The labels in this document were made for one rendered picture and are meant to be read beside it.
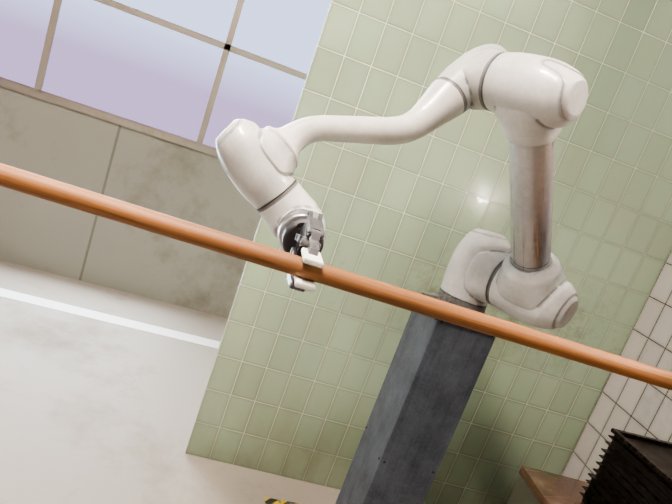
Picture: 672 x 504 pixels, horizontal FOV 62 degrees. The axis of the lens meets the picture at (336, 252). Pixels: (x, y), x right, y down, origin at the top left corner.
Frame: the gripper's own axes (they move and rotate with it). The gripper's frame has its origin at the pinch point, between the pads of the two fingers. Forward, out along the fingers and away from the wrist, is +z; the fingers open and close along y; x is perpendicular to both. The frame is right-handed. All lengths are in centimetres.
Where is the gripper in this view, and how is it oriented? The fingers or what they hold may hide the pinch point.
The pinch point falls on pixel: (308, 268)
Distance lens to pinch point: 83.2
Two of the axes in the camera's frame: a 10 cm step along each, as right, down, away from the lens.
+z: 1.0, 2.5, -9.6
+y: -3.3, 9.2, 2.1
